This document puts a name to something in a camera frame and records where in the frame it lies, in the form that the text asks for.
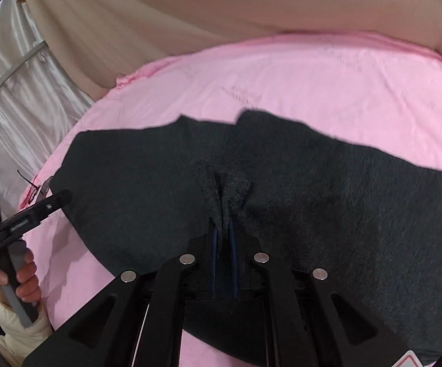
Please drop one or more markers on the white sleeve left forearm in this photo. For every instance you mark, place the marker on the white sleeve left forearm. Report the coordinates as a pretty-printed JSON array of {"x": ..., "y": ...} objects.
[{"x": 18, "y": 342}]

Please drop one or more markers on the dark grey pants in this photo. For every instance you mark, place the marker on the dark grey pants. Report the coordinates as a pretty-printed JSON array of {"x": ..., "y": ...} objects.
[{"x": 372, "y": 221}]

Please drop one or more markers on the pink bed sheet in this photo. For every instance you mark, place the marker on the pink bed sheet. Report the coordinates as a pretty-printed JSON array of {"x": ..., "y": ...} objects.
[{"x": 360, "y": 88}]

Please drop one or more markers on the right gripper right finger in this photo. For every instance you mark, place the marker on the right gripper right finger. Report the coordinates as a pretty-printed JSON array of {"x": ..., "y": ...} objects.
[{"x": 307, "y": 319}]

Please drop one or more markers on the person's left hand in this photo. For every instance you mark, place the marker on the person's left hand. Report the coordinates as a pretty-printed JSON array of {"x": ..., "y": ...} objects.
[{"x": 29, "y": 290}]

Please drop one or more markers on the beige curtain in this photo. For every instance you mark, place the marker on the beige curtain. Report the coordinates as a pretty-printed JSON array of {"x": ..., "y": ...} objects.
[{"x": 97, "y": 41}]

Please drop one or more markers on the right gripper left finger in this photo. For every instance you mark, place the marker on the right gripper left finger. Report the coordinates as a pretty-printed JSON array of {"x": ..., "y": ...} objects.
[{"x": 136, "y": 320}]

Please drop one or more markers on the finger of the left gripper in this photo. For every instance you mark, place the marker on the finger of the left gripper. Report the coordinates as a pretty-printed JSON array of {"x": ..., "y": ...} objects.
[{"x": 41, "y": 210}]

